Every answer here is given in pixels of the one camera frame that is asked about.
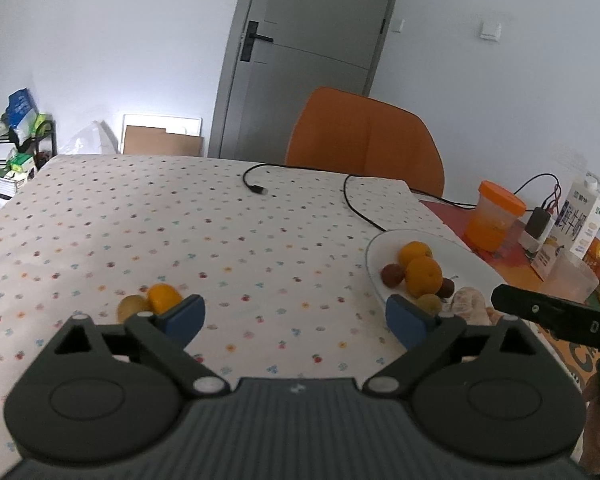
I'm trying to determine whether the white milk carton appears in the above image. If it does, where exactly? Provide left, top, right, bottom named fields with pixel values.
left=555, top=172, right=600, bottom=257

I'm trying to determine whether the black adapter cable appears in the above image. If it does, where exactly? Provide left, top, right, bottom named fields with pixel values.
left=512, top=173, right=564, bottom=212

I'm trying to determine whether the brown cardboard sheet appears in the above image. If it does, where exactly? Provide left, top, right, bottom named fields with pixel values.
left=123, top=125, right=204, bottom=157

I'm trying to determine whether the orange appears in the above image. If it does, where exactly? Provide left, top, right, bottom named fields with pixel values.
left=405, top=257, right=444, bottom=298
left=146, top=283, right=184, bottom=314
left=398, top=241, right=433, bottom=268

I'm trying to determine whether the clear plastic cup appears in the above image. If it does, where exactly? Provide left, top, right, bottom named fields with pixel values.
left=542, top=249, right=600, bottom=302

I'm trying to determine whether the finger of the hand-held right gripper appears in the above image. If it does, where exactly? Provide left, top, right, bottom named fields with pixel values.
left=491, top=283, right=551, bottom=331

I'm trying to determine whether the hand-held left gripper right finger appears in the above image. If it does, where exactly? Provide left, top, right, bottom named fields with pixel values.
left=362, top=294, right=548, bottom=398

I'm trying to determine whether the green and white box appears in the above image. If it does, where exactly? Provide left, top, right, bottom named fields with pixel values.
left=6, top=152, right=37, bottom=172

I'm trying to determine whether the blue and white bag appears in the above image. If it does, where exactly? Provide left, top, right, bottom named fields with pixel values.
left=5, top=88, right=37, bottom=134

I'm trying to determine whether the clear plastic bag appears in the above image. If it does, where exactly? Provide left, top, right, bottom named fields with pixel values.
left=60, top=120, right=119, bottom=156

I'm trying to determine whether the grey door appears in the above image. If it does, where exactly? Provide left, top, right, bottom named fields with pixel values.
left=207, top=0, right=407, bottom=161

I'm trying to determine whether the black power adapter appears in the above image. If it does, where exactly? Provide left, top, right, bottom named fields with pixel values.
left=524, top=207, right=554, bottom=239

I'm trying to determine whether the person's right hand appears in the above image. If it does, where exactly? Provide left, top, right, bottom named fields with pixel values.
left=579, top=380, right=600, bottom=478

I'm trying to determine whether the orange chair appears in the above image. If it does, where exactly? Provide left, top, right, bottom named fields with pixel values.
left=284, top=86, right=445, bottom=197

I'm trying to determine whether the black door handle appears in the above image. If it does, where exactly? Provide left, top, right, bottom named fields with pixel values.
left=240, top=20, right=275, bottom=64

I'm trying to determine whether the small white box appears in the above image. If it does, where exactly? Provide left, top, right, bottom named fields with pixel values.
left=529, top=234, right=564, bottom=281

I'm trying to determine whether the white plate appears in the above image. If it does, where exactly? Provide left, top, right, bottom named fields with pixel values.
left=365, top=229, right=507, bottom=322

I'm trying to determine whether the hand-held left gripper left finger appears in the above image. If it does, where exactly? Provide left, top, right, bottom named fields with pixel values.
left=50, top=294, right=231, bottom=398

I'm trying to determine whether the black metal rack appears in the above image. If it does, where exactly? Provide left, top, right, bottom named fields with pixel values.
left=0, top=119, right=56, bottom=207

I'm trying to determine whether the red placemat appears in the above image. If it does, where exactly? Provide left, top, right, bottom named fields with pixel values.
left=419, top=198, right=547, bottom=282

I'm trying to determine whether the pale green round fruit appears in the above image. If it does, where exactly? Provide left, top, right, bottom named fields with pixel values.
left=417, top=293, right=443, bottom=317

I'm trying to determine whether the white board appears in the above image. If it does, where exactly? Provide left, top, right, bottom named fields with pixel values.
left=121, top=113, right=203, bottom=137

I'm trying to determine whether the orange lidded container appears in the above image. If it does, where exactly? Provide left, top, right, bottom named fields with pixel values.
left=467, top=180, right=527, bottom=253

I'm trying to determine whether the brown kiwi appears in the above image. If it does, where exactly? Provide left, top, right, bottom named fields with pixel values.
left=117, top=295, right=153, bottom=324

